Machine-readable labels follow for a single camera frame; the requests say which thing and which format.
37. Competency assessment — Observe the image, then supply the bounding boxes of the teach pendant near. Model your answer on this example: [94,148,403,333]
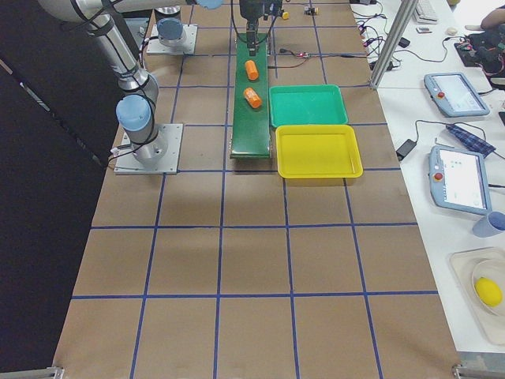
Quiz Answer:
[428,145,492,216]

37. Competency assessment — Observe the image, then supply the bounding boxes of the green conveyor belt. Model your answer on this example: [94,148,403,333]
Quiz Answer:
[230,33,271,159]

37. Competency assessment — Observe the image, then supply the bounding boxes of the yellow lemon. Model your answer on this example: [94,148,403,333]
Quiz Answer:
[474,277,503,307]

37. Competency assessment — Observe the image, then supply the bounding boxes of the yellow plastic tray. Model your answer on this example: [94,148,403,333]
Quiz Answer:
[275,125,364,179]

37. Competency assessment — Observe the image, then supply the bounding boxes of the black power adapter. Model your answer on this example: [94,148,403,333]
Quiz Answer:
[395,139,417,162]

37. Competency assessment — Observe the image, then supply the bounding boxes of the green plastic tray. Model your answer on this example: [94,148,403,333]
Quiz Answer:
[269,84,349,128]

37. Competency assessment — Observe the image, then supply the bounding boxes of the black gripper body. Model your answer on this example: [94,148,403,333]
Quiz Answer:
[239,0,282,22]

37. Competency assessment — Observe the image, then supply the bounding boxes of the blue cup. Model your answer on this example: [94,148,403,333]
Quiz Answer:
[473,212,505,238]

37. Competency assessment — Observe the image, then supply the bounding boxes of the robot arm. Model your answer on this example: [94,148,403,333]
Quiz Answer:
[39,1,184,167]
[147,0,283,56]

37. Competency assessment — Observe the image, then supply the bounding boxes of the teach pendant far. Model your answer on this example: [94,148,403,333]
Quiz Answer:
[424,73,490,118]

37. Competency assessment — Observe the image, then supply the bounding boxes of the blue checked cloth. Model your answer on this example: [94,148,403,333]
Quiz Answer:
[446,124,496,158]

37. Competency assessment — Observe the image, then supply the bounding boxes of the teach pendant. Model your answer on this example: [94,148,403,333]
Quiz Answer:
[424,73,490,118]
[428,145,492,216]

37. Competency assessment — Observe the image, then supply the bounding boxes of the orange 4680 battery cylinder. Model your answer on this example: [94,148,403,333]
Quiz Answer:
[243,87,263,109]

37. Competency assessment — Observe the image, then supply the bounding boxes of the white bowl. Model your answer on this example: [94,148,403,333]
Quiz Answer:
[472,259,504,317]

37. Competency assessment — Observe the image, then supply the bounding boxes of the plain orange cylinder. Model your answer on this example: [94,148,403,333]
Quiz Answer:
[244,60,260,81]

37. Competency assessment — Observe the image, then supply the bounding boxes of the aluminium frame post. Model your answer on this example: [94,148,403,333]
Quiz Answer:
[370,0,417,89]

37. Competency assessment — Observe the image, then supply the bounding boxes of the beige tray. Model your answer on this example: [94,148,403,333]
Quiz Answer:
[449,247,504,346]

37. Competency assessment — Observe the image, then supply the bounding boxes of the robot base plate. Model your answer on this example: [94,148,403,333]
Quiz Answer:
[113,124,183,174]
[146,24,198,55]

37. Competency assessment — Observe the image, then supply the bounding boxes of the red black wire with plug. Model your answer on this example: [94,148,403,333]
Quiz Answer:
[267,47,328,78]

